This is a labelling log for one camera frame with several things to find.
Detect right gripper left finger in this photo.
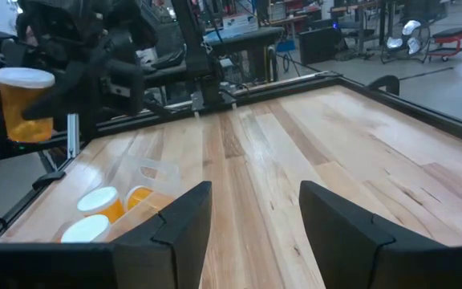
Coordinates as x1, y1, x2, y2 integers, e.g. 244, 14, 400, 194
110, 180, 213, 289

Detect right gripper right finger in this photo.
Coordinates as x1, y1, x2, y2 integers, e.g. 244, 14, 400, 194
298, 180, 462, 289

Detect clear plastic basket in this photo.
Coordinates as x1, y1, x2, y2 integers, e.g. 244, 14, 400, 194
50, 154, 184, 244

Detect white printed box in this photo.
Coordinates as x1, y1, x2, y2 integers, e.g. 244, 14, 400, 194
221, 14, 260, 35

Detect black desk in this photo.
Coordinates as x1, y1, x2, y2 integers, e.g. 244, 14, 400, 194
205, 26, 286, 83

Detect black cabinet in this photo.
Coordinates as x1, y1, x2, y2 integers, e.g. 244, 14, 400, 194
298, 26, 342, 65

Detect blue bin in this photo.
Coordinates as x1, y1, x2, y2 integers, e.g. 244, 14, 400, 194
275, 39, 296, 53

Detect round floor fan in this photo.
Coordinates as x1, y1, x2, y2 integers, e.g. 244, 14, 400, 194
381, 18, 432, 65

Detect red rolling stool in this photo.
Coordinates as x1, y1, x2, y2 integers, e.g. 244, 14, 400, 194
427, 26, 462, 62

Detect silver aluminium bracket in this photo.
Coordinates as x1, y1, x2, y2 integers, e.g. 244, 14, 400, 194
67, 113, 80, 160

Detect black aluminium table frame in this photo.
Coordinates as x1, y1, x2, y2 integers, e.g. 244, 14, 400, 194
0, 71, 462, 238

